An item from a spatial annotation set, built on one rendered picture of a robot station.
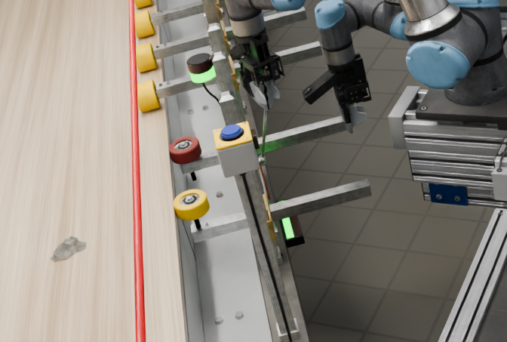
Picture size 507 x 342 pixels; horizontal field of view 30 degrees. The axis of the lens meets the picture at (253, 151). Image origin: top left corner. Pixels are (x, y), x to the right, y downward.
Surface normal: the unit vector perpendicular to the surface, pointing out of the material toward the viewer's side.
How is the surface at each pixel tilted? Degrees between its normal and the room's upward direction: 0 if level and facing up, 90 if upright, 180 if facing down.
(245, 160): 90
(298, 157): 0
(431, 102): 0
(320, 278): 0
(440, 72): 97
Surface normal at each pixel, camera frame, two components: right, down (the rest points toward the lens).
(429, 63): -0.46, 0.66
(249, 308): -0.22, -0.82
